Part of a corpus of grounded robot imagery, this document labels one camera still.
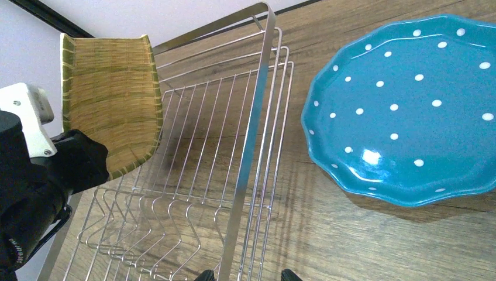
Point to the teal polka dot plate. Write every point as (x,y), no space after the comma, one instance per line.
(406,113)

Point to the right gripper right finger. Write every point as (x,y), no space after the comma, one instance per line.
(289,275)

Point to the bamboo pattern square plate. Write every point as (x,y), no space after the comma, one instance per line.
(110,92)

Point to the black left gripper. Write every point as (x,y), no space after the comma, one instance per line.
(35,190)

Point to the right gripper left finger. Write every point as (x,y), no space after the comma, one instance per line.
(205,276)

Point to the metal wire dish rack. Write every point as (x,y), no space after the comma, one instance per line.
(203,202)

